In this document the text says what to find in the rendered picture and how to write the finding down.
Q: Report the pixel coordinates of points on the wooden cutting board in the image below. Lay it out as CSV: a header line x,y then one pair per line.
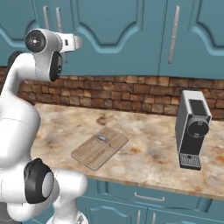
x,y
100,147

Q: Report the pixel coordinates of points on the grey raw meat piece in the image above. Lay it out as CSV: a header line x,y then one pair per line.
x,y
103,138

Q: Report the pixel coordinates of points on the wide teal wall cabinet door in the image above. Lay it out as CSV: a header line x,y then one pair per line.
x,y
116,35

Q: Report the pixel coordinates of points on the narrow teal wall cabinet door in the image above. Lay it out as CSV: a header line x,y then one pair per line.
x,y
17,17

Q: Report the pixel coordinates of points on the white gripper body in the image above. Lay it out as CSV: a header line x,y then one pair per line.
x,y
76,42

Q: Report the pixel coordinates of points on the grey black coffee machine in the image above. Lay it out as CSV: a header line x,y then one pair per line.
x,y
191,122

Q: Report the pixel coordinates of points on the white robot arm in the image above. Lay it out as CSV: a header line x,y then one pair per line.
x,y
17,125

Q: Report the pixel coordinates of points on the teal base cabinet door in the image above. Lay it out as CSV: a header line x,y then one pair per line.
x,y
110,211
186,217

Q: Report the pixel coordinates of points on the teal drawer front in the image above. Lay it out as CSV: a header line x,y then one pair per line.
x,y
175,195

